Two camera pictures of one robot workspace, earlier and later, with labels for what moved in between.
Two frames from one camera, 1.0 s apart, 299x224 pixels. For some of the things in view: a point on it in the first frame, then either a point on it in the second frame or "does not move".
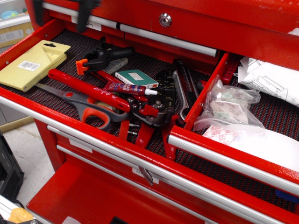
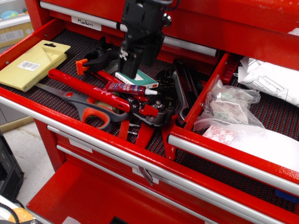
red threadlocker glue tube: [122, 88] does not move
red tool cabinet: [161, 111] does not move
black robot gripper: [85, 6] → [145, 33]
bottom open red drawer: [69, 194] does not move
